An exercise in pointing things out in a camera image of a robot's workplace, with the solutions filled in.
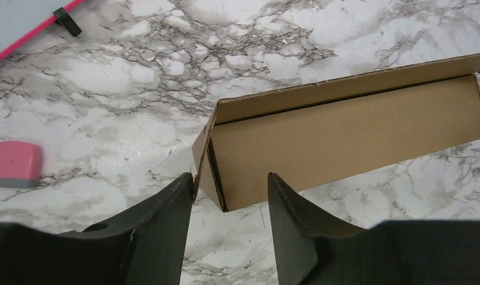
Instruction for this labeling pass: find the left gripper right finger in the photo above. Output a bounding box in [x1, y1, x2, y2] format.
[267, 173, 480, 284]

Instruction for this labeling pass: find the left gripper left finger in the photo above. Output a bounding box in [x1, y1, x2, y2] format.
[0, 173, 194, 284]

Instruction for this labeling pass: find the brown cardboard box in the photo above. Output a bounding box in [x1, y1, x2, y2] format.
[192, 53, 480, 212]

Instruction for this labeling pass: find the pink whiteboard eraser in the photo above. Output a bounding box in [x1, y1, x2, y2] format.
[0, 141, 43, 189]

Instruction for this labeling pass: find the pink framed whiteboard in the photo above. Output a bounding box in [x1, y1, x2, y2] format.
[0, 0, 82, 61]

